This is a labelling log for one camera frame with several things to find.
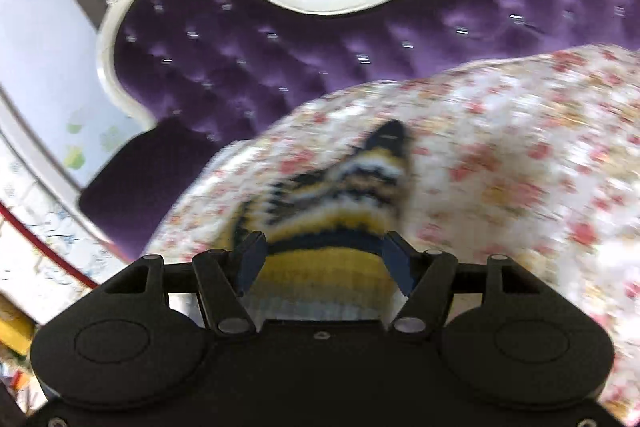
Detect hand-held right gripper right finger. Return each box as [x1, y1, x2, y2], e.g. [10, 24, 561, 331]
[381, 230, 544, 337]

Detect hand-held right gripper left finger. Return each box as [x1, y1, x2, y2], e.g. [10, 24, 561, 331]
[102, 231, 269, 340]

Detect yellow black patterned knit sweater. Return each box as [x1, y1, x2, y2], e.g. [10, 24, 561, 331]
[220, 120, 416, 323]

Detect floral quilted bedspread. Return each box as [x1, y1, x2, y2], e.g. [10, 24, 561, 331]
[145, 44, 640, 423]

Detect yellow box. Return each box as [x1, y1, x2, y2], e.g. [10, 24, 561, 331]
[0, 294, 37, 358]

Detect purple tufted headboard white frame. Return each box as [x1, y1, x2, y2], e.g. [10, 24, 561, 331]
[77, 0, 640, 260]

